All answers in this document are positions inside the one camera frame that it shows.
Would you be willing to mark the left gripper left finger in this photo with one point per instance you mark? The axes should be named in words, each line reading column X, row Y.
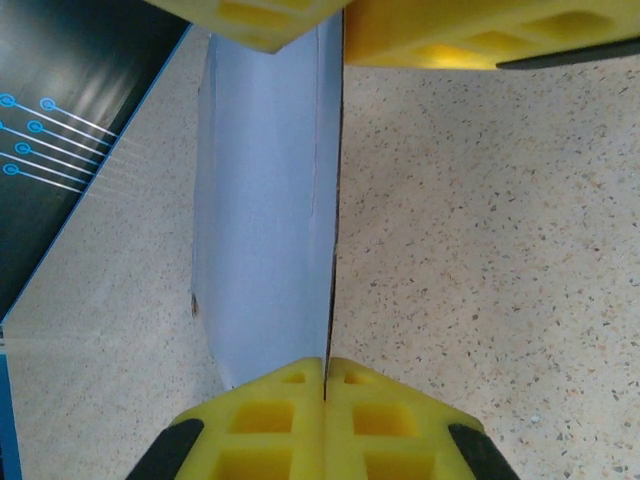
column 305, row 440

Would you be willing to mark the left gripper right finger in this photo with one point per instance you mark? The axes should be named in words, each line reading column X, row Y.
column 340, row 440

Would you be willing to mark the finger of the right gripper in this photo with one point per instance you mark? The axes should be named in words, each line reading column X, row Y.
column 400, row 35
column 300, row 15

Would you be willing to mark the white paper box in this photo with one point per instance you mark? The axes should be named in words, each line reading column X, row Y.
column 260, row 200

